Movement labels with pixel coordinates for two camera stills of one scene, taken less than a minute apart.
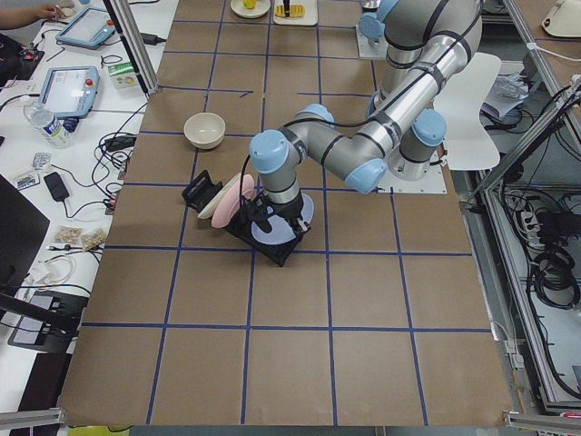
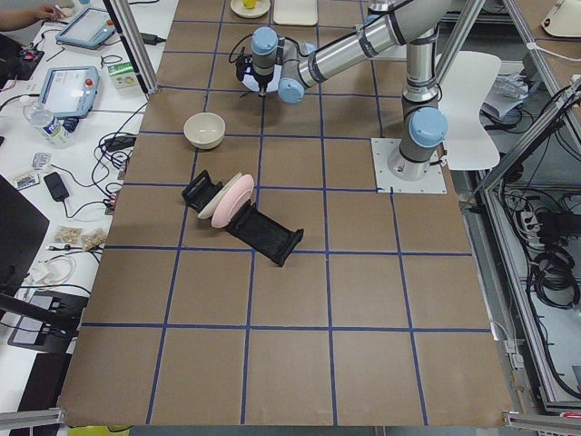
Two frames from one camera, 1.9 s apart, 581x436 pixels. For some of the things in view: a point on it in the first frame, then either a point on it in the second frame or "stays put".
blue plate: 282,230 to 250,82
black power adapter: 151,39 stays put
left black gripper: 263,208 to 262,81
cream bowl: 204,130 stays put
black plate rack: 198,193 stays put
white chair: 469,144 stays put
